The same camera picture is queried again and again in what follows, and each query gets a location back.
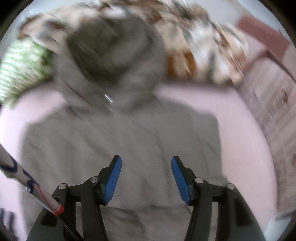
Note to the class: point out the leaf print fleece blanket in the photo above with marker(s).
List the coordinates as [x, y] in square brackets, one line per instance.
[197, 48]

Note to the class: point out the pink red padded headboard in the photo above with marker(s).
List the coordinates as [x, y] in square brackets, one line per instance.
[276, 46]

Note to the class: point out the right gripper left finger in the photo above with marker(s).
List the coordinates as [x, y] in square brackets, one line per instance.
[81, 218]

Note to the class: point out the olive quilted hooded jacket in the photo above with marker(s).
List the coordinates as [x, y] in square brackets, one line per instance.
[107, 73]

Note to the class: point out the striped floral cushion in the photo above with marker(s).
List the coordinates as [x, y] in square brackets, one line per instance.
[269, 92]

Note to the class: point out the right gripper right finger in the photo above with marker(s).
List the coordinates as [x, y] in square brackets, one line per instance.
[235, 220]

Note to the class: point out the green white patterned pillow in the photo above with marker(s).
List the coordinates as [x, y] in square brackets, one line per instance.
[25, 65]

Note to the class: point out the pink quilted mattress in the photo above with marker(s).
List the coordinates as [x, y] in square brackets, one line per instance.
[246, 157]

